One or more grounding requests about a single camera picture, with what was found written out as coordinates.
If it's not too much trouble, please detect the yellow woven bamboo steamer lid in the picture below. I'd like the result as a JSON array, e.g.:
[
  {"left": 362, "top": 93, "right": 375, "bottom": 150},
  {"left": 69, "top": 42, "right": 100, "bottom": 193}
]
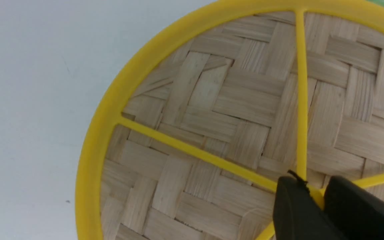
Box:
[{"left": 76, "top": 0, "right": 384, "bottom": 240}]

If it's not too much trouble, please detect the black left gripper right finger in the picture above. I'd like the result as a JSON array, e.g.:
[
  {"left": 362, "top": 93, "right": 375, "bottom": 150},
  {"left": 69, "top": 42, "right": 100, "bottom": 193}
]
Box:
[{"left": 324, "top": 176, "right": 384, "bottom": 240}]

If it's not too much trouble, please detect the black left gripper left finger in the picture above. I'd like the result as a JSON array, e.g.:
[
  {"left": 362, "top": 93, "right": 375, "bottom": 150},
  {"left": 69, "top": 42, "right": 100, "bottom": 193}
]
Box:
[{"left": 272, "top": 170, "right": 346, "bottom": 240}]

